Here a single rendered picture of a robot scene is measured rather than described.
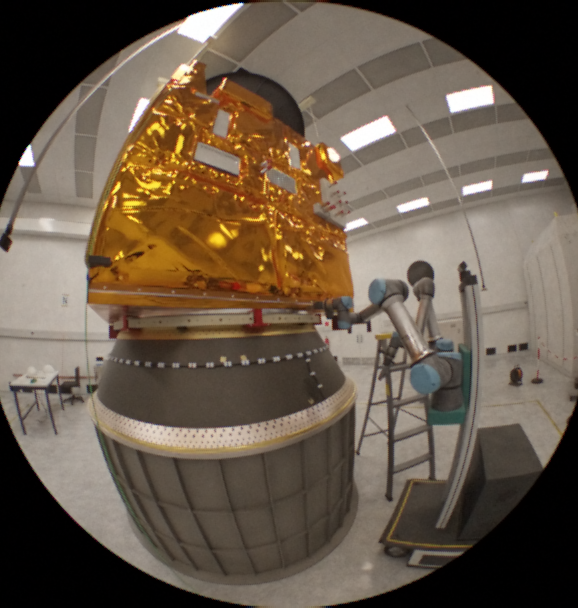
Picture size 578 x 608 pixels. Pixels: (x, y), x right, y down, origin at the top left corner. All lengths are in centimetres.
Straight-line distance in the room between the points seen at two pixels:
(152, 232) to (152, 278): 20
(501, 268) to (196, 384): 843
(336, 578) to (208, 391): 149
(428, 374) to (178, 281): 104
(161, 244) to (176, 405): 68
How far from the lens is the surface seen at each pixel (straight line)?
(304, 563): 180
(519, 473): 132
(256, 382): 99
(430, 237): 858
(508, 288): 839
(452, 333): 410
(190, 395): 97
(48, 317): 673
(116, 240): 98
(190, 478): 106
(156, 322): 112
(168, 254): 97
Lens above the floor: 162
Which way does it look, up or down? 7 degrees up
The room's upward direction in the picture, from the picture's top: 4 degrees counter-clockwise
